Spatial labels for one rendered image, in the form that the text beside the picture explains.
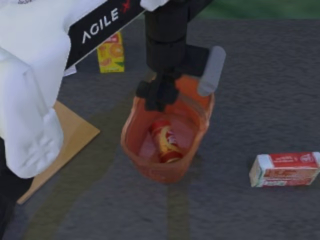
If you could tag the red and yellow can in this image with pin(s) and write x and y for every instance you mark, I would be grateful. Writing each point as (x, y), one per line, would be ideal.
(167, 145)

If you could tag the yellow orange juice carton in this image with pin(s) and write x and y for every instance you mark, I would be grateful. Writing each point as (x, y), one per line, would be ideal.
(112, 56)

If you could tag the brown cardboard sheet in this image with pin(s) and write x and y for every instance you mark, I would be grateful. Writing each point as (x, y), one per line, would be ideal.
(75, 132)

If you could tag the dark grey table cloth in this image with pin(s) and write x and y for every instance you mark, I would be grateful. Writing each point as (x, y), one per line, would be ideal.
(250, 100)

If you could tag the red and white carton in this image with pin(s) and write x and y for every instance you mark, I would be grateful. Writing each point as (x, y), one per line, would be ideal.
(285, 171)

